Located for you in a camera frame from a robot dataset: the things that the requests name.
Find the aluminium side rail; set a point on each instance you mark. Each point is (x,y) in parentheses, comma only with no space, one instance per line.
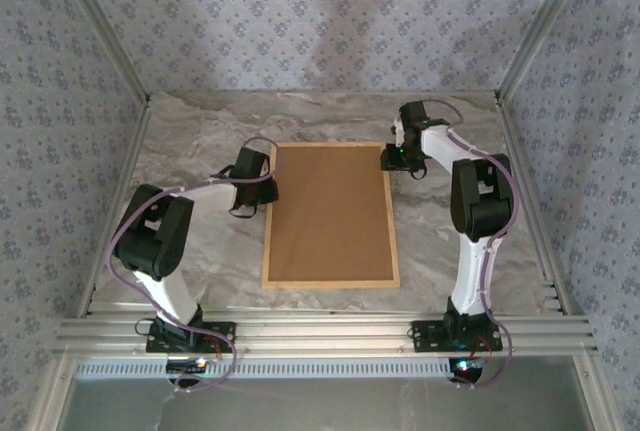
(131,151)
(547,271)

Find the aluminium cross rail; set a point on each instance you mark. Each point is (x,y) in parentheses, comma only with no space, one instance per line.
(325,336)

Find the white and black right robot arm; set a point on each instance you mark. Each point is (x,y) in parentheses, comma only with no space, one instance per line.
(480,201)

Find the control board with LED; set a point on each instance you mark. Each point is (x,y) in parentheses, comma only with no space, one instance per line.
(467,367)
(187,365)

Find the brown backing board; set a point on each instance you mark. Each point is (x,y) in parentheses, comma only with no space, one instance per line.
(330,211)

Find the aluminium corner post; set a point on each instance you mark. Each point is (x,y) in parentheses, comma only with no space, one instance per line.
(107,28)
(539,26)

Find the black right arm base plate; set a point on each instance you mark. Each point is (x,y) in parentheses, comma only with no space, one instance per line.
(427,336)

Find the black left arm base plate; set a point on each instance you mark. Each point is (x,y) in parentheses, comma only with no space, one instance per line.
(220,341)

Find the light wooden picture frame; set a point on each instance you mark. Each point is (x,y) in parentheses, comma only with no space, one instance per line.
(330,285)

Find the grey metal sheet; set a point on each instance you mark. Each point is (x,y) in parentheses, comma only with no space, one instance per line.
(325,406)

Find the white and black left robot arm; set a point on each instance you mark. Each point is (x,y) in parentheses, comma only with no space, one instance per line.
(150,241)

